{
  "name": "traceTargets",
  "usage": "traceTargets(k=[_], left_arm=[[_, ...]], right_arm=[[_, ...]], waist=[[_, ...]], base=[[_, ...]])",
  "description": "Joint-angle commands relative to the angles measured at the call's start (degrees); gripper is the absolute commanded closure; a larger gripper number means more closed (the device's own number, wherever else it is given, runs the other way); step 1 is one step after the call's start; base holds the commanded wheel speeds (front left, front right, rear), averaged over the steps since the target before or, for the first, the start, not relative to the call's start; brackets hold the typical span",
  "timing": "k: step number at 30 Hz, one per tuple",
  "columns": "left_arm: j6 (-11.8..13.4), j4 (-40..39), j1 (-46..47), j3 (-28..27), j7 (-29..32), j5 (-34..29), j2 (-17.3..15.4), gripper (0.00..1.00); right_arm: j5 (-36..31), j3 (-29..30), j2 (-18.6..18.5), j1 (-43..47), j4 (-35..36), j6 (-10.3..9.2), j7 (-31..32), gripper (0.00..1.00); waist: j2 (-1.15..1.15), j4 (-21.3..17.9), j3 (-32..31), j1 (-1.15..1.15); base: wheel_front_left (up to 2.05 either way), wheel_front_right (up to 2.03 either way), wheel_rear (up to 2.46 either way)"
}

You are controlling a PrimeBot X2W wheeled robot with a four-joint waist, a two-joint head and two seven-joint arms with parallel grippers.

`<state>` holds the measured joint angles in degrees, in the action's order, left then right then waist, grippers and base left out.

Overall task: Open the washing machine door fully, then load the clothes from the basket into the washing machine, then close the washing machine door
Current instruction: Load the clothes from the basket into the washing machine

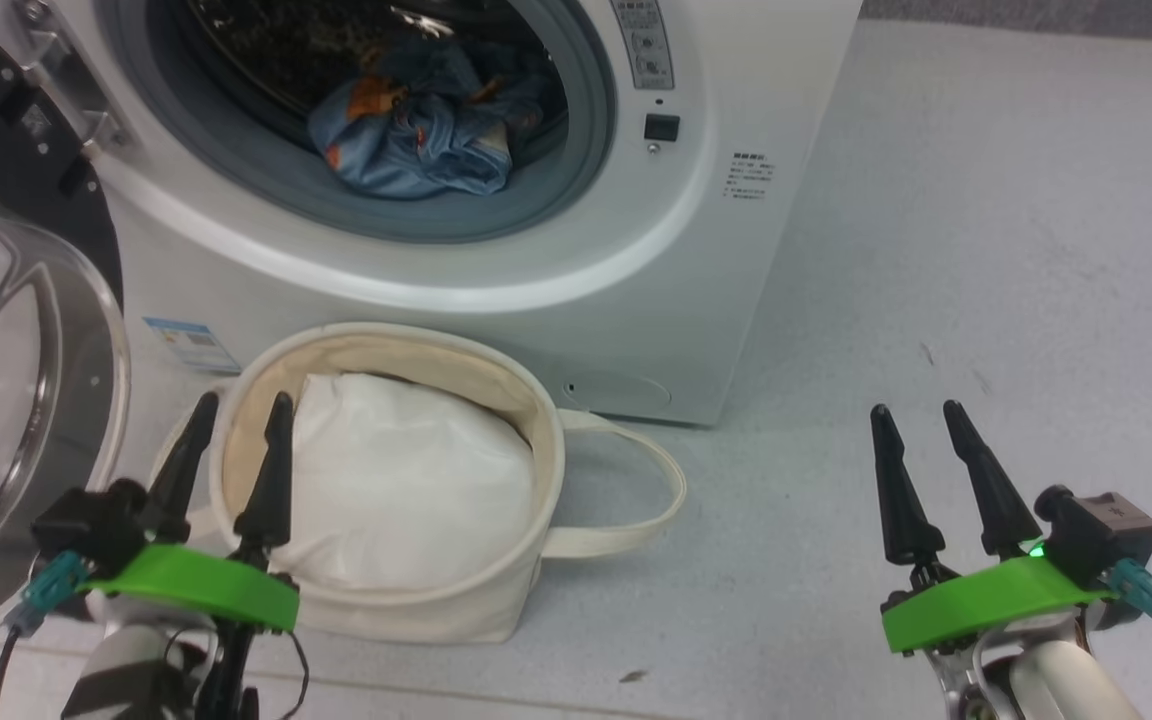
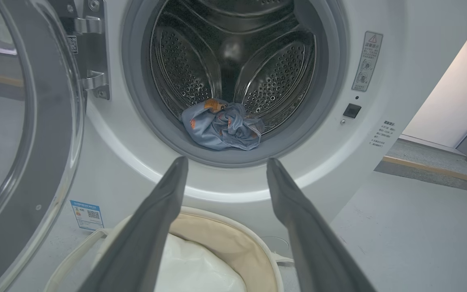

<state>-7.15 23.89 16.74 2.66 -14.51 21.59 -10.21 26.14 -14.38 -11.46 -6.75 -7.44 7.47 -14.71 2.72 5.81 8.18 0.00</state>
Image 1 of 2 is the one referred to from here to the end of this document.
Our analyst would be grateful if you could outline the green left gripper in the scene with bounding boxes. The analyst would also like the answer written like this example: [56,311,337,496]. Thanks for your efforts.
[86,391,300,633]

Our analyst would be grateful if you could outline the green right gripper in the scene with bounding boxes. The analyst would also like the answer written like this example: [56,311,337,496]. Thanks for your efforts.
[870,400,1117,657]

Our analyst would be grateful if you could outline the washing machine door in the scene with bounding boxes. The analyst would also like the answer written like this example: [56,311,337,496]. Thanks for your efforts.
[0,0,132,667]

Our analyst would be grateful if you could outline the white front-load washing machine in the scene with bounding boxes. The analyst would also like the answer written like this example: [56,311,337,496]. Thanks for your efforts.
[0,0,862,427]

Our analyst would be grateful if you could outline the blue energy label sticker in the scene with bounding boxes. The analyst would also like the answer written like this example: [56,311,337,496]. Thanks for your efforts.
[143,317,242,374]

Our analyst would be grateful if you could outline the white cloth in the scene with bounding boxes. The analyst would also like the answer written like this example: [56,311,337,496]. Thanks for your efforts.
[271,373,537,592]

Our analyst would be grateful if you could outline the cream canvas laundry basket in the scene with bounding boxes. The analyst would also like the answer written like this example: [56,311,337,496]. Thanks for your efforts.
[151,322,687,645]

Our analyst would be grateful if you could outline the small black text label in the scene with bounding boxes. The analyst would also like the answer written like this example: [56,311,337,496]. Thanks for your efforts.
[724,152,775,201]

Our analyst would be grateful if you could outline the left camera cable teal plug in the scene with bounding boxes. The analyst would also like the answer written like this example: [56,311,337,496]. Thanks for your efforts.
[0,550,92,720]

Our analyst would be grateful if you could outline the thin black left gripper wire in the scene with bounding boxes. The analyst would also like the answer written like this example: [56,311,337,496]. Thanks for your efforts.
[274,630,310,720]

